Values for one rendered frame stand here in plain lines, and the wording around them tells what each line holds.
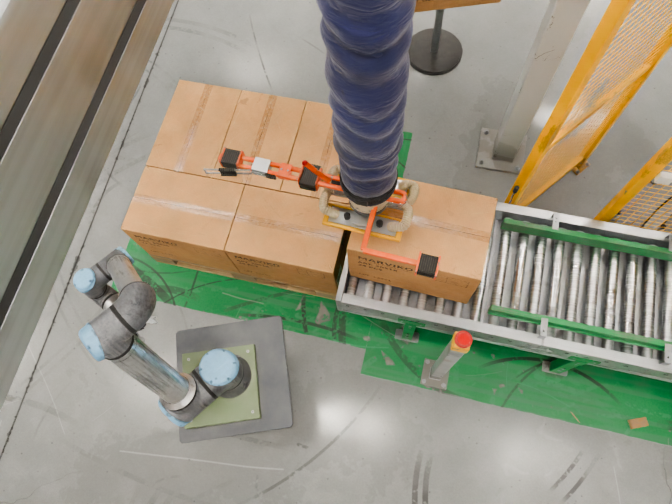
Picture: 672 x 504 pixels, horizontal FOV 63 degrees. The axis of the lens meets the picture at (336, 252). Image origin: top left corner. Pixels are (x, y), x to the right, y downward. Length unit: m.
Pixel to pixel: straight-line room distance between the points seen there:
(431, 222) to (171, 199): 1.46
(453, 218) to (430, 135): 1.39
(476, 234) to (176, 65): 2.73
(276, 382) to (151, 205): 1.26
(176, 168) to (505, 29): 2.55
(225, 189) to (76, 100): 2.80
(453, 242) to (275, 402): 1.05
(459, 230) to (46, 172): 2.26
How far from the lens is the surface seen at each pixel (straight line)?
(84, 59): 0.31
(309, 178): 2.27
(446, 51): 4.18
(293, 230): 2.91
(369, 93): 1.51
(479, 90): 4.05
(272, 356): 2.53
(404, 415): 3.22
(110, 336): 1.81
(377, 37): 1.34
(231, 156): 2.37
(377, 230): 2.29
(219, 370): 2.25
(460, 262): 2.42
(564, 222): 3.00
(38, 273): 0.30
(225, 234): 2.98
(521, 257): 2.92
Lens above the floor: 3.21
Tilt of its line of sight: 70 degrees down
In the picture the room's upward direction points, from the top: 10 degrees counter-clockwise
